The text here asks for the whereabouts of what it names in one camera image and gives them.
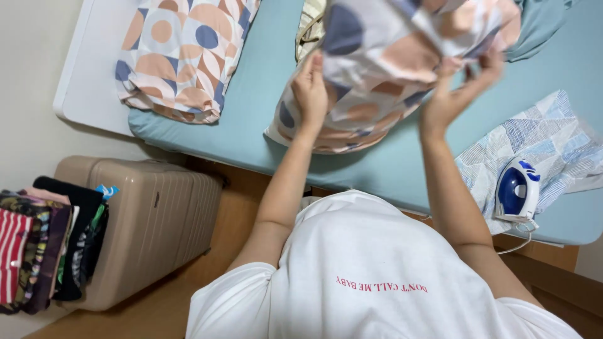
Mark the person's right hand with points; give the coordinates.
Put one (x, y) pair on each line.
(452, 89)

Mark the person's left hand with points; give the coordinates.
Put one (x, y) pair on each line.
(310, 92)

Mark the person's right fingers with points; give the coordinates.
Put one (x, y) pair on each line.
(476, 70)

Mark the geometric print pillowcase with pillow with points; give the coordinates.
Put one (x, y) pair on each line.
(386, 70)

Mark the teal crumpled blanket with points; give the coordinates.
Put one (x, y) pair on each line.
(537, 26)

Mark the blue white patterned cloth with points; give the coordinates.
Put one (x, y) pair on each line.
(546, 150)

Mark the blue white steam iron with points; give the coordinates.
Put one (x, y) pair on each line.
(516, 190)

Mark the teal fitted bed sheet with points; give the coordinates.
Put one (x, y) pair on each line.
(377, 165)

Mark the beige striped bag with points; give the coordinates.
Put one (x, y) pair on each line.
(311, 28)

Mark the person's white t-shirt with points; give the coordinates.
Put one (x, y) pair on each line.
(372, 282)

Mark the geometric print pillow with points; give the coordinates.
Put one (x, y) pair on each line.
(181, 56)

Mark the beige hard shell suitcase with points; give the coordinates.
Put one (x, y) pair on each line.
(150, 226)

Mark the white mattress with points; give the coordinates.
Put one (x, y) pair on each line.
(92, 70)

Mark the blue luggage tag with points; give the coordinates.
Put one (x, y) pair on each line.
(107, 190)

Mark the stack of folded clothes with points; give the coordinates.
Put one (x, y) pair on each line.
(47, 245)

